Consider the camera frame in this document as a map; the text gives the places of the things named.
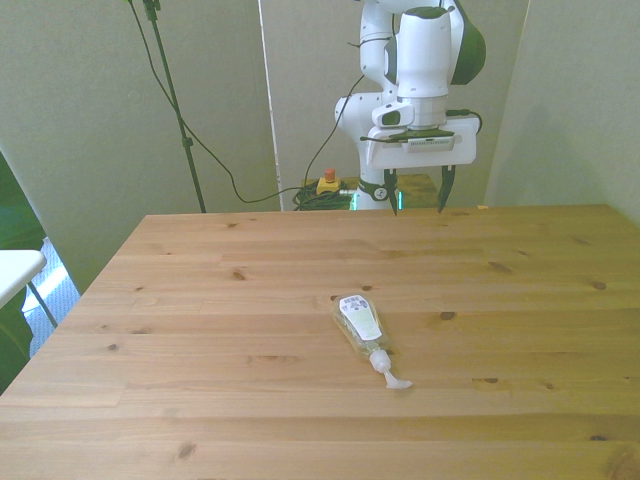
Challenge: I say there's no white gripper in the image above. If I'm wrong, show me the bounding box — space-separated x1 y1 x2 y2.
366 115 477 217

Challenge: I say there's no clear sanitizer pump bottle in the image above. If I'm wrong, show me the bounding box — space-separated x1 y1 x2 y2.
329 293 414 391

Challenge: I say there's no yellow emergency stop button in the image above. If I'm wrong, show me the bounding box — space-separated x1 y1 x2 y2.
317 168 342 196

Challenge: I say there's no white side table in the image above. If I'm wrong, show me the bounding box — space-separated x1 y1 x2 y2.
0 249 59 329

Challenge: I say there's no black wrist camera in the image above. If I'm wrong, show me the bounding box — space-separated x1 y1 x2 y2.
360 128 457 152

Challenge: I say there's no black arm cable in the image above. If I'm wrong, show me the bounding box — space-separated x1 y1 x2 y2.
347 33 484 136

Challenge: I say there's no coiled dark cable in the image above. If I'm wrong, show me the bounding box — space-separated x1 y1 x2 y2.
292 185 357 212

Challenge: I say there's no white vertical wall trim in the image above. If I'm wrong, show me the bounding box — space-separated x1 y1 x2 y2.
256 0 284 212

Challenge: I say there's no black camera cable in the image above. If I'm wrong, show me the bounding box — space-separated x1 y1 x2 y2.
124 0 366 204

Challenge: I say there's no dark camera stand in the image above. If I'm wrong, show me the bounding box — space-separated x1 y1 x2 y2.
141 0 208 214

